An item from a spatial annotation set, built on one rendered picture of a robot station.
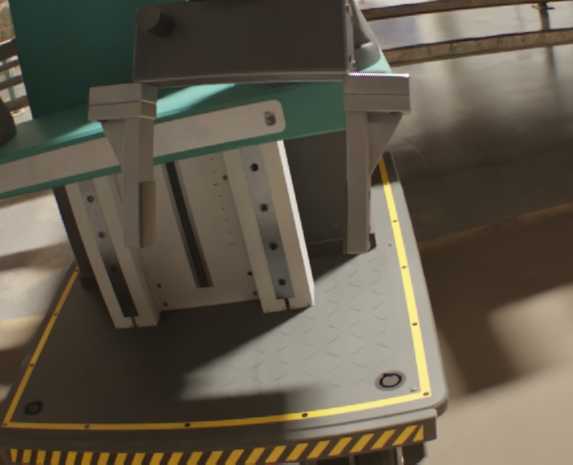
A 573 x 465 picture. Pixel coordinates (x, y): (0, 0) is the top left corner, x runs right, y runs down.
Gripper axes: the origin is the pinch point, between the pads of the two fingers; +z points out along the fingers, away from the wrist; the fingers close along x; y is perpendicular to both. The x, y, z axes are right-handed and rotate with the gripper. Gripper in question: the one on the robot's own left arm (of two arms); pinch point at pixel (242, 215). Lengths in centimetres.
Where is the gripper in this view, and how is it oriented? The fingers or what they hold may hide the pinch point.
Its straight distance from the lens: 42.8
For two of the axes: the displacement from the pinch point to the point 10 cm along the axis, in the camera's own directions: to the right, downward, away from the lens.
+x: 9.8, 0.1, -1.8
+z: 0.0, 10.0, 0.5
